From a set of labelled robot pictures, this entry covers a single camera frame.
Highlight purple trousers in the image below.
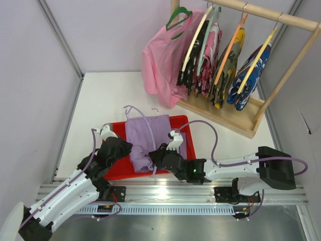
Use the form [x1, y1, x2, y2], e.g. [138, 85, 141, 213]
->
[125, 114, 172, 173]

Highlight purple hanger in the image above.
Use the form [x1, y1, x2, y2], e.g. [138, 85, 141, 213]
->
[122, 104, 161, 178]

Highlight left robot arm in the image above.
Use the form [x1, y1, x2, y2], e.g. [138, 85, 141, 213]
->
[18, 137, 132, 240]

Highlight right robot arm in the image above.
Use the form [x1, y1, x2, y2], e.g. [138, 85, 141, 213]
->
[148, 144, 296, 196]

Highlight yellow hanger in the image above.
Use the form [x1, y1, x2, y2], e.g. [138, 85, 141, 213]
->
[237, 12, 284, 94]

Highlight cream hanger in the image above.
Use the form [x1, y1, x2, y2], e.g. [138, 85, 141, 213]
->
[182, 7, 214, 72]

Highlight orange hanger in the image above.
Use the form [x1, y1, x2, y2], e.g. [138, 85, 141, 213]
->
[214, 3, 248, 85]

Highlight red plastic tray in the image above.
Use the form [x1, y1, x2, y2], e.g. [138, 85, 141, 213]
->
[104, 114, 189, 180]

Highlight wooden clothes rack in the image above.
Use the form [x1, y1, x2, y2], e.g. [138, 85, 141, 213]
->
[177, 1, 320, 139]

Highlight black floral garment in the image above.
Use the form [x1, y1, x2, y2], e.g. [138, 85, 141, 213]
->
[177, 20, 209, 95]

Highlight blue patterned garment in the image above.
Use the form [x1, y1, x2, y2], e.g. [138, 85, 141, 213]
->
[227, 43, 272, 111]

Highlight pink patterned garment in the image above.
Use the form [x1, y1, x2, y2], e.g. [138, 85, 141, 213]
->
[193, 22, 223, 95]

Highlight pink t-shirt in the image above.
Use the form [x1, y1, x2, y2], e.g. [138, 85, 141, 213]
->
[141, 10, 205, 108]

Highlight camouflage garment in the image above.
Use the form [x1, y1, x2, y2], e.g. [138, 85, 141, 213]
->
[208, 28, 245, 109]

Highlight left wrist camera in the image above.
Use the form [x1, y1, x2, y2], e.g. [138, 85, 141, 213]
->
[99, 123, 118, 140]

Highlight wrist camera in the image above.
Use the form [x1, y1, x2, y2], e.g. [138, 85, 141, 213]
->
[99, 123, 118, 140]
[167, 130, 184, 151]

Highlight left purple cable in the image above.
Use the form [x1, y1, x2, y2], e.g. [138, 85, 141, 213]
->
[19, 128, 103, 230]

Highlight purple cable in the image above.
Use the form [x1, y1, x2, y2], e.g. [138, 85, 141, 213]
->
[175, 120, 309, 176]
[19, 128, 103, 230]

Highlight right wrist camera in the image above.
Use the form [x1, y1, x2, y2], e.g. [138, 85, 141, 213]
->
[167, 130, 184, 151]

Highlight white cable duct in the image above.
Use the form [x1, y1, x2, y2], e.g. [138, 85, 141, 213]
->
[76, 204, 235, 215]

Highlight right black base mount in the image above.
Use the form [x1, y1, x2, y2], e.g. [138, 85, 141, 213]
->
[214, 186, 261, 204]

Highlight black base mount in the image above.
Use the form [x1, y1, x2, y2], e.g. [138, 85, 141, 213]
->
[98, 186, 126, 202]
[214, 186, 261, 204]

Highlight aluminium rail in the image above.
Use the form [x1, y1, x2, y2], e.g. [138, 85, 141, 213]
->
[37, 178, 309, 205]

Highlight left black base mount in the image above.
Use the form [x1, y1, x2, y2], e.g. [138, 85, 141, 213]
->
[98, 186, 126, 202]

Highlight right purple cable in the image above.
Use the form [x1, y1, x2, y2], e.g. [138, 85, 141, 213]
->
[175, 120, 309, 176]

